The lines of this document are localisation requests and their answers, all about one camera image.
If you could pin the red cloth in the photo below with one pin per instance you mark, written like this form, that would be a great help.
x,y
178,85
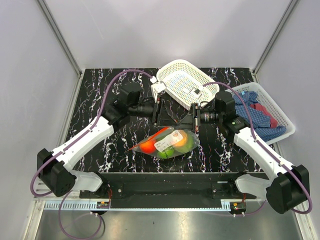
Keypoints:
x,y
261,108

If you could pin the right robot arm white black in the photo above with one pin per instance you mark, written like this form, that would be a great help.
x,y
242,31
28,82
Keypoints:
x,y
287,187

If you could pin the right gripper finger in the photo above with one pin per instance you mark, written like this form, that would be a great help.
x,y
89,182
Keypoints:
x,y
186,126
188,118

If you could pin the white perforated basket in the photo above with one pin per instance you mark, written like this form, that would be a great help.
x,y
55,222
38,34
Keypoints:
x,y
180,76

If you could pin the white laundry basket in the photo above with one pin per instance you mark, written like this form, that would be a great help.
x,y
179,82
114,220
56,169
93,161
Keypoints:
x,y
266,100

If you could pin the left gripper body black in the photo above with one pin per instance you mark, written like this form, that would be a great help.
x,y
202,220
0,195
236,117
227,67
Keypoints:
x,y
156,114

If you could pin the fake red tomato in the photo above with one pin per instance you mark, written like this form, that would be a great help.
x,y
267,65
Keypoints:
x,y
148,147

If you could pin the fake green apple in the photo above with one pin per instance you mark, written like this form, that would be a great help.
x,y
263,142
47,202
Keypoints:
x,y
166,154

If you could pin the blue patterned cloth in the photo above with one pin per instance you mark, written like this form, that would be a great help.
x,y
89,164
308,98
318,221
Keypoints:
x,y
261,122

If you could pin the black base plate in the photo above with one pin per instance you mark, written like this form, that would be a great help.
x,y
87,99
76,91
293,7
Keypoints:
x,y
168,191

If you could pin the clear zip top bag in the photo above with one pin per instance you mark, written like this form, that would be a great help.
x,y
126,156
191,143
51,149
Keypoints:
x,y
165,139

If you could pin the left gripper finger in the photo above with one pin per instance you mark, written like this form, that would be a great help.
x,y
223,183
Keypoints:
x,y
164,106
166,123

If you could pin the fake peach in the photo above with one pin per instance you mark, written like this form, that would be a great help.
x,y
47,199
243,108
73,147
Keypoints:
x,y
182,139

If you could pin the aluminium frame rail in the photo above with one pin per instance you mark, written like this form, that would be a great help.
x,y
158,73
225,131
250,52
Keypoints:
x,y
75,197

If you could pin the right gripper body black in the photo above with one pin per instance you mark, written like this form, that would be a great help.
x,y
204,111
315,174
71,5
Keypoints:
x,y
196,112

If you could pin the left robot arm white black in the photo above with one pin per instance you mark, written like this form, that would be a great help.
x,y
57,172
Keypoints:
x,y
56,168

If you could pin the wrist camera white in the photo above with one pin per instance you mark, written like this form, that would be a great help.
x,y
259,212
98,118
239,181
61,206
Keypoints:
x,y
196,95
156,87

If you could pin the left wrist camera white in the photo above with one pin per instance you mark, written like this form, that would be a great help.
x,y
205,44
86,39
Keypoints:
x,y
156,87

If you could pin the fake watermelon slice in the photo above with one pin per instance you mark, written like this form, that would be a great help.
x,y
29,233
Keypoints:
x,y
187,147

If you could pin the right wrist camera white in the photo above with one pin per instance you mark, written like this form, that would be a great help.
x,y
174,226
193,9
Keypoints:
x,y
196,95

